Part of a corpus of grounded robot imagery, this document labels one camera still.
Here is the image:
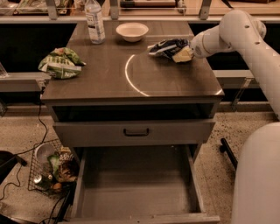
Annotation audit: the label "snack bags in basket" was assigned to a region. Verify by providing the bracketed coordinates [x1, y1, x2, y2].
[47, 146, 80, 193]

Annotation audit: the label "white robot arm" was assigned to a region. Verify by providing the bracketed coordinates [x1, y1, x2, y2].
[180, 10, 280, 224]

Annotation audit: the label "open grey bottom drawer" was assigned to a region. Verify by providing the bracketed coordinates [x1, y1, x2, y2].
[70, 145, 220, 224]

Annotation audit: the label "black drawer handle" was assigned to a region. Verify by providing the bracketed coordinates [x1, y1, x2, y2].
[123, 129, 150, 137]

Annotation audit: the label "blue chip bag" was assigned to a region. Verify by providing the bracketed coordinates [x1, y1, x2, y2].
[149, 38, 190, 62]

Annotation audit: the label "green jalapeno chip bag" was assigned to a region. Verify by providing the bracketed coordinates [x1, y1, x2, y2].
[38, 47, 86, 80]

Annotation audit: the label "black wire basket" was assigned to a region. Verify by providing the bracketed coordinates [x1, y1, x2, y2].
[28, 139, 75, 196]

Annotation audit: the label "black object left edge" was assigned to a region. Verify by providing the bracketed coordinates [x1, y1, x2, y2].
[0, 150, 27, 184]

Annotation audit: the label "white ceramic bowl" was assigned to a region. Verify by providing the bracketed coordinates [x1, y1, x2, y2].
[115, 23, 149, 43]

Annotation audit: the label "black power cable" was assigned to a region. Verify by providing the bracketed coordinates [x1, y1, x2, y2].
[0, 87, 49, 202]

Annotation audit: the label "clear plastic cup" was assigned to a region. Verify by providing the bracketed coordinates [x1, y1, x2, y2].
[34, 143, 55, 164]

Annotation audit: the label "black chair base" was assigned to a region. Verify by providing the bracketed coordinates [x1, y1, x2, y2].
[220, 138, 238, 169]

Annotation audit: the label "grey middle drawer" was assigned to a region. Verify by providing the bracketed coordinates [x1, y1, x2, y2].
[53, 119, 215, 148]

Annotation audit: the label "clear plastic water bottle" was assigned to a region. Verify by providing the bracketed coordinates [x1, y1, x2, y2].
[85, 0, 105, 44]

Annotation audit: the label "grey drawer cabinet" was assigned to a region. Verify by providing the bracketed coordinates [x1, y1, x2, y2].
[40, 20, 226, 224]

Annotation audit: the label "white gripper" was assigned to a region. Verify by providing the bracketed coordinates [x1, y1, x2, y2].
[172, 27, 221, 63]

